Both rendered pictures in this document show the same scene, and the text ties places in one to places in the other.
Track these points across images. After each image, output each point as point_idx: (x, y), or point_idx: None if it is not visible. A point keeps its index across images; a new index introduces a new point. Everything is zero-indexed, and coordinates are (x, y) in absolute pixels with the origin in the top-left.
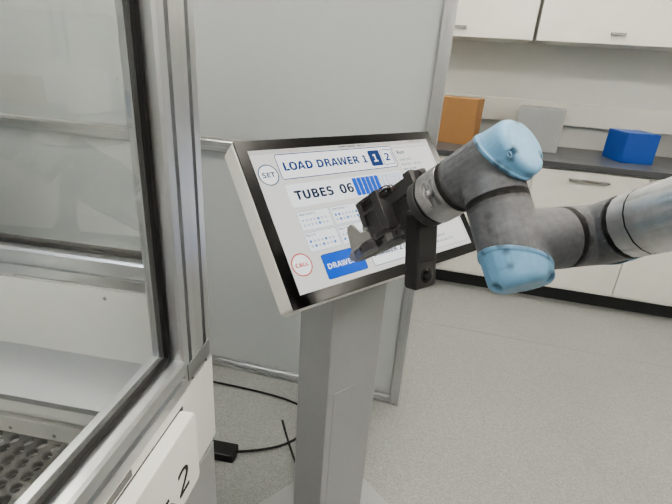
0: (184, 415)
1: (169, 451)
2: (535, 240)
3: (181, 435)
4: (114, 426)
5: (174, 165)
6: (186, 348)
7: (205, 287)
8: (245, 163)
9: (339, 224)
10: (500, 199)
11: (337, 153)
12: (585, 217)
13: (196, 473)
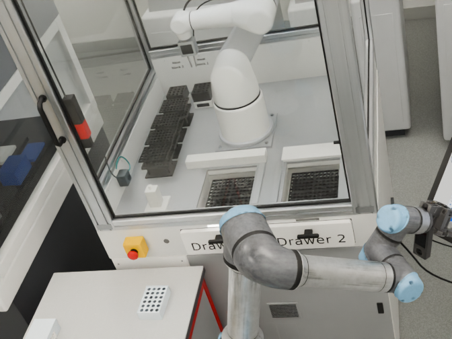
0: (347, 220)
1: (331, 224)
2: (366, 250)
3: (340, 224)
4: (317, 204)
5: (346, 148)
6: (354, 202)
7: (371, 187)
8: (450, 146)
9: None
10: (374, 229)
11: None
12: (385, 261)
13: (352, 243)
